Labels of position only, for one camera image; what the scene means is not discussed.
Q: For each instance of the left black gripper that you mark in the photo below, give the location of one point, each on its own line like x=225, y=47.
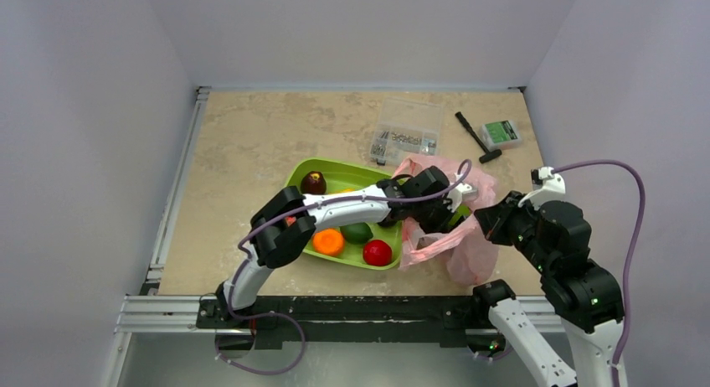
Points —
x=447, y=215

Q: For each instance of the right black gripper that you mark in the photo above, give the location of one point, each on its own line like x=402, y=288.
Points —
x=491, y=222

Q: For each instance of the pink plastic bag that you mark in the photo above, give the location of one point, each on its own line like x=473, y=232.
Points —
x=467, y=256

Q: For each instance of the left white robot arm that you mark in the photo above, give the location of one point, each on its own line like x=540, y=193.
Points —
x=281, y=230

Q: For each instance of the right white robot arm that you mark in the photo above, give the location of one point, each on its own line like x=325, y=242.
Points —
x=590, y=305

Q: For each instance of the red fake apple right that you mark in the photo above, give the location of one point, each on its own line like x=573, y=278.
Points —
x=377, y=253

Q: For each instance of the dark green fake avocado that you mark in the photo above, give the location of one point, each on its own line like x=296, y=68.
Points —
x=357, y=234

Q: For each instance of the orange fake fruit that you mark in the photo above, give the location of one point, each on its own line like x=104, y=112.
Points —
x=329, y=242

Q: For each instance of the dark red fake apple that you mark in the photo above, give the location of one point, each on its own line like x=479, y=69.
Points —
x=313, y=182

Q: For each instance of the clear plastic screw box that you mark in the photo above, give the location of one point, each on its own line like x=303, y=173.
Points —
x=405, y=127

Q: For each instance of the small green labelled box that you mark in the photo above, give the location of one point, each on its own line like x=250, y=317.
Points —
x=501, y=135

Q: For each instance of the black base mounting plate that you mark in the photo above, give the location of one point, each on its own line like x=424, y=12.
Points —
x=449, y=321

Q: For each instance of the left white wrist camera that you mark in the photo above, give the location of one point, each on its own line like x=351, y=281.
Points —
x=461, y=193

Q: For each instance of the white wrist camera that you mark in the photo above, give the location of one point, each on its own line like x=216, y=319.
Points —
x=461, y=193
x=547, y=186

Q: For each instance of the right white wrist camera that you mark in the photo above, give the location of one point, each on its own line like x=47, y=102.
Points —
x=547, y=186

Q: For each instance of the black T-handle tool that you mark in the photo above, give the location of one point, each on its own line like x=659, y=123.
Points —
x=488, y=154

